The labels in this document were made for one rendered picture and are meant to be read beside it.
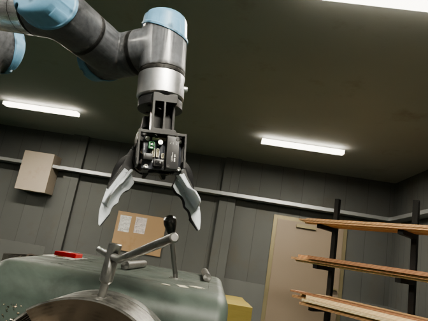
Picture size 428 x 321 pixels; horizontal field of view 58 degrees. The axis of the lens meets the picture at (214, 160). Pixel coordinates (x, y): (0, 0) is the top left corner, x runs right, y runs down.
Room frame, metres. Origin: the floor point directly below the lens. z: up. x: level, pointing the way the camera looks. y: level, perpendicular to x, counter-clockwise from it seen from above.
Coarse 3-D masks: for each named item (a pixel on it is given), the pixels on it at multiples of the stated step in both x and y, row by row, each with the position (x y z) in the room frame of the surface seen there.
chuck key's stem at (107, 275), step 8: (112, 248) 0.65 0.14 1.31; (120, 248) 0.66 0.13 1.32; (104, 264) 0.66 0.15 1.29; (112, 264) 0.66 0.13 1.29; (104, 272) 0.66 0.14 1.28; (112, 272) 0.66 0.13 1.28; (104, 280) 0.65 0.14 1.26; (112, 280) 0.66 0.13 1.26; (104, 288) 0.66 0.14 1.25; (104, 296) 0.66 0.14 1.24
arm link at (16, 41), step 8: (0, 32) 0.77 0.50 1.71; (8, 32) 0.78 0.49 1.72; (0, 40) 0.77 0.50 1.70; (8, 40) 0.79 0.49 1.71; (16, 40) 0.80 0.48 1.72; (24, 40) 0.83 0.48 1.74; (0, 48) 0.78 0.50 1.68; (8, 48) 0.80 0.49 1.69; (16, 48) 0.81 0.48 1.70; (24, 48) 0.83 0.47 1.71; (0, 56) 0.80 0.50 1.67; (8, 56) 0.81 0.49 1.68; (16, 56) 0.82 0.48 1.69; (0, 64) 0.81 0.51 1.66; (8, 64) 0.83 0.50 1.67; (16, 64) 0.83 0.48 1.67; (0, 72) 0.84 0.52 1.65; (8, 72) 0.85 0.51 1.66
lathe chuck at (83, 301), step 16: (48, 304) 0.62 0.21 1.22; (64, 304) 0.62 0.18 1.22; (80, 304) 0.62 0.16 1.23; (96, 304) 0.62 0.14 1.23; (112, 304) 0.63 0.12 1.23; (128, 304) 0.67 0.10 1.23; (32, 320) 0.62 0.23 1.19; (48, 320) 0.62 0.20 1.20; (64, 320) 0.62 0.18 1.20; (80, 320) 0.62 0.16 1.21; (96, 320) 0.62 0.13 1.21; (112, 320) 0.62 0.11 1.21; (128, 320) 0.62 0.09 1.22; (144, 320) 0.65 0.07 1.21
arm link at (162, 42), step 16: (144, 16) 0.57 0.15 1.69; (160, 16) 0.55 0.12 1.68; (176, 16) 0.56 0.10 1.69; (144, 32) 0.56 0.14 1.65; (160, 32) 0.55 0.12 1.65; (176, 32) 0.55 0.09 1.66; (128, 48) 0.57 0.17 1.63; (144, 48) 0.56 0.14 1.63; (160, 48) 0.55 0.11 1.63; (176, 48) 0.56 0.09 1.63; (144, 64) 0.56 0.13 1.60; (160, 64) 0.55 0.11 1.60; (176, 64) 0.56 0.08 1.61
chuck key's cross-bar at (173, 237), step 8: (160, 240) 0.48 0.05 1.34; (168, 240) 0.46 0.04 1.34; (176, 240) 0.46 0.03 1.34; (96, 248) 0.75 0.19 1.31; (104, 248) 0.72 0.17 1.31; (136, 248) 0.55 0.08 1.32; (144, 248) 0.52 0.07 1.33; (152, 248) 0.50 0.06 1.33; (104, 256) 0.70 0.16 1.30; (112, 256) 0.64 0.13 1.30; (120, 256) 0.60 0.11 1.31; (128, 256) 0.58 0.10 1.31; (136, 256) 0.56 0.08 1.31
